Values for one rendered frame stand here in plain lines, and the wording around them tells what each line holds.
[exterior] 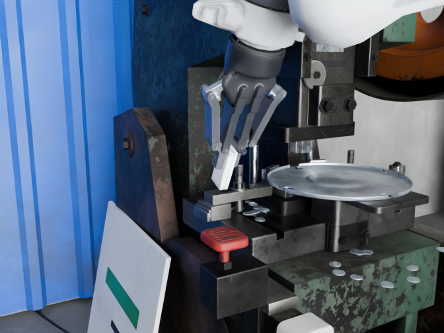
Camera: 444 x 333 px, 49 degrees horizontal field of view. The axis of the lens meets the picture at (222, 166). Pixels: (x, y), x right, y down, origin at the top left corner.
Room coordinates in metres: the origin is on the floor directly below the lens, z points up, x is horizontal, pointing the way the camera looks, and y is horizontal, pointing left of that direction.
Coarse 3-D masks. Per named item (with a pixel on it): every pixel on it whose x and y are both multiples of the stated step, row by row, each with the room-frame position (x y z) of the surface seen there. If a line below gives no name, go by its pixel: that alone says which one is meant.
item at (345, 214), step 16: (416, 192) 0.89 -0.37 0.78; (320, 208) 0.94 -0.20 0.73; (336, 208) 0.91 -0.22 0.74; (352, 208) 0.92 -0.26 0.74; (368, 208) 0.81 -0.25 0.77; (384, 208) 0.80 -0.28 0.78; (400, 208) 0.82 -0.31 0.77; (336, 224) 0.91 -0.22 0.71; (352, 224) 0.93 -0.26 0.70; (368, 224) 0.95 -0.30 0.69; (336, 240) 0.91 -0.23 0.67; (352, 240) 0.93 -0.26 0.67
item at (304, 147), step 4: (312, 140) 1.08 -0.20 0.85; (292, 144) 1.07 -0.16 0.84; (296, 144) 1.06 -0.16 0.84; (300, 144) 1.06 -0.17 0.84; (304, 144) 1.06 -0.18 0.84; (308, 144) 1.06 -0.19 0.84; (312, 144) 1.08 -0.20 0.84; (292, 148) 1.07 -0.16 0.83; (296, 148) 1.06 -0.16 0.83; (300, 148) 1.06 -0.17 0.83; (304, 148) 1.06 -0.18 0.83; (308, 148) 1.06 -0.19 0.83; (312, 148) 1.08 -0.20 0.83; (296, 152) 1.06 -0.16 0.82; (300, 152) 1.06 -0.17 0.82; (304, 152) 1.06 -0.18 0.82; (308, 152) 1.06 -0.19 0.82
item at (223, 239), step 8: (208, 232) 0.73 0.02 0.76; (216, 232) 0.72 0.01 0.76; (224, 232) 0.73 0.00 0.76; (232, 232) 0.73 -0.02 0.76; (240, 232) 0.73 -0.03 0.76; (208, 240) 0.70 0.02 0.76; (216, 240) 0.69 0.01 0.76; (224, 240) 0.69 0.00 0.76; (232, 240) 0.69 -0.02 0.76; (240, 240) 0.69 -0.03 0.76; (216, 248) 0.68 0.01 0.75; (224, 248) 0.68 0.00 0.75; (232, 248) 0.69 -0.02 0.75; (224, 256) 0.71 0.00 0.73
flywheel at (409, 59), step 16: (416, 32) 1.27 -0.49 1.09; (432, 32) 1.23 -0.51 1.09; (400, 48) 1.31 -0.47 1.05; (416, 48) 1.27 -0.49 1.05; (432, 48) 1.23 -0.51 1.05; (384, 64) 1.31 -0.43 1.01; (400, 64) 1.26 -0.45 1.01; (416, 64) 1.22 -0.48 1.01; (432, 64) 1.18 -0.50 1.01; (400, 80) 1.26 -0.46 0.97; (416, 80) 1.22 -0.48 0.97; (432, 80) 1.23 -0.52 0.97
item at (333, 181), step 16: (272, 176) 1.00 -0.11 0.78; (288, 176) 1.00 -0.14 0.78; (304, 176) 1.00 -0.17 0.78; (320, 176) 0.98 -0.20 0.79; (336, 176) 0.98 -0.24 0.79; (352, 176) 0.98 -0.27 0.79; (368, 176) 1.00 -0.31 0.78; (384, 176) 1.00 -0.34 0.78; (400, 176) 1.00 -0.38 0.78; (304, 192) 0.86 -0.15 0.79; (320, 192) 0.88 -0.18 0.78; (336, 192) 0.88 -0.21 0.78; (352, 192) 0.88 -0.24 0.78; (368, 192) 0.88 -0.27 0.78; (384, 192) 0.88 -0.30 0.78; (400, 192) 0.86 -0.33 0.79
